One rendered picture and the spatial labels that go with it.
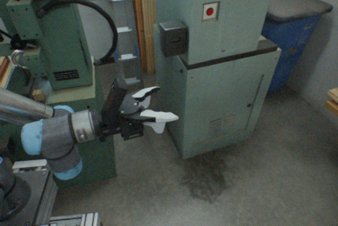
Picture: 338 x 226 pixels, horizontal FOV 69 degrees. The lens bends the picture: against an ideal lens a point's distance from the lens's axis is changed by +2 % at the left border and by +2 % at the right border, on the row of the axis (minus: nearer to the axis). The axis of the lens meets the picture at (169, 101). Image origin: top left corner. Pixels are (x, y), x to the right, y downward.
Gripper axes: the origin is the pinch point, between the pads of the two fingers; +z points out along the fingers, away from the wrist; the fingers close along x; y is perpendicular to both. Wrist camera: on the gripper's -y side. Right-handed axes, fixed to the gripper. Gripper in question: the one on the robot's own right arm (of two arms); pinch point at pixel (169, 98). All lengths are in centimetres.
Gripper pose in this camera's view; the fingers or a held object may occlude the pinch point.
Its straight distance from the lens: 64.0
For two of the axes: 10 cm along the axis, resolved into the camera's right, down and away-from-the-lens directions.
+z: 9.4, -2.2, 2.5
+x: 3.3, 5.2, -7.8
